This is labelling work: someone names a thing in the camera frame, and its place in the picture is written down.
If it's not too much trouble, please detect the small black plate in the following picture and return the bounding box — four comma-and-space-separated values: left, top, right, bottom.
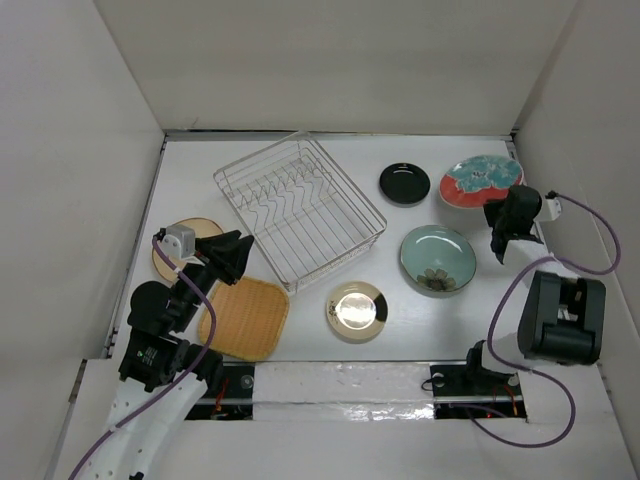
379, 163, 431, 206

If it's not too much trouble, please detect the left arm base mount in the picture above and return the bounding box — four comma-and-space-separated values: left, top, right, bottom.
186, 362, 255, 421

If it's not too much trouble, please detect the light green flower bowl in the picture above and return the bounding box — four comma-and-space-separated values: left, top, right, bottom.
399, 225, 477, 294

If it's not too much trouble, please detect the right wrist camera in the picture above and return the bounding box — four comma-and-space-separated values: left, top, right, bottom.
536, 191, 562, 223

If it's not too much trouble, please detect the wire dish rack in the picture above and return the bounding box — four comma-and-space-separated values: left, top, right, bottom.
213, 132, 387, 294

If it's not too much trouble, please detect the gold rimmed cream plate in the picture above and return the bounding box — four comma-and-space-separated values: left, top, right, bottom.
325, 281, 389, 343

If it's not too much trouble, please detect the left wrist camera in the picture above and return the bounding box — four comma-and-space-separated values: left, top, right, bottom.
159, 224, 196, 260

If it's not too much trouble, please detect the woven bamboo square tray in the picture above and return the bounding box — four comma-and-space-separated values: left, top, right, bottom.
209, 277, 290, 362

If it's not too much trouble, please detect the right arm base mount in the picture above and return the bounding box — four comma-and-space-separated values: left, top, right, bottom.
420, 340, 527, 419

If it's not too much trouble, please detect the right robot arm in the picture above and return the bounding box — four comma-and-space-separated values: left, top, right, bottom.
461, 185, 606, 393

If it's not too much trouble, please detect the round wooden plate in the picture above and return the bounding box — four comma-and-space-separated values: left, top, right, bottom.
151, 217, 223, 283

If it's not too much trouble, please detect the red and teal floral plate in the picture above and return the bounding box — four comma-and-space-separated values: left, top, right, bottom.
439, 155, 524, 209

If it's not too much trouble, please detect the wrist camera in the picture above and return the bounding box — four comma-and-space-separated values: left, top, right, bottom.
159, 224, 196, 260
536, 191, 562, 223

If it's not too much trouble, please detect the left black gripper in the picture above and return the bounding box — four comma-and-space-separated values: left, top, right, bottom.
172, 228, 253, 329

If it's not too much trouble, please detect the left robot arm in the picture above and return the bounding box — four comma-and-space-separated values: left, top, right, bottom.
69, 225, 254, 479

